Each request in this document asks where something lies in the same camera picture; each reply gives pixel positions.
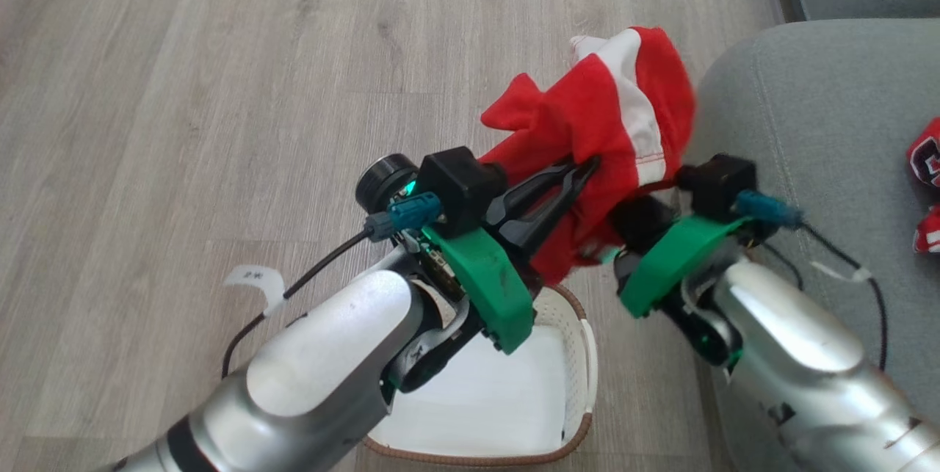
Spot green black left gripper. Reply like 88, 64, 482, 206
356, 154, 600, 355

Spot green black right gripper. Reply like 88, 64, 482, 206
610, 196, 751, 371

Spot red and white shorts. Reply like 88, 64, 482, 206
481, 26, 697, 286

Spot red number 23 jersey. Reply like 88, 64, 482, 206
905, 117, 940, 254

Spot grey fabric sofa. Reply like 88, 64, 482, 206
683, 17, 940, 472

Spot white brown-rimmed laundry basket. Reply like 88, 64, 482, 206
364, 283, 599, 467

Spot black cable with teal plug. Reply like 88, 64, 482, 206
734, 189, 889, 371
222, 193, 445, 379

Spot white paper cable tag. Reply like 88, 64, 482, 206
808, 259, 875, 283
224, 265, 286, 316

